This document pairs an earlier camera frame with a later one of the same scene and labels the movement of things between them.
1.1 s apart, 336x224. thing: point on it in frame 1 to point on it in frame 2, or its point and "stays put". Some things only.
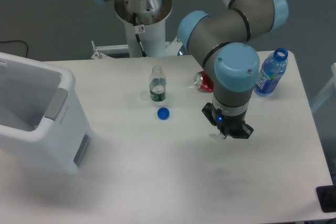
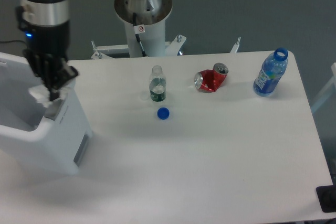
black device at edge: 326,195 stays put
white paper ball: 216,131 to 42,94
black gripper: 233,125 to 47,52
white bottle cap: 144,95 stays put
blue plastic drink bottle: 271,72 stays put
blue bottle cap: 163,113 stays put
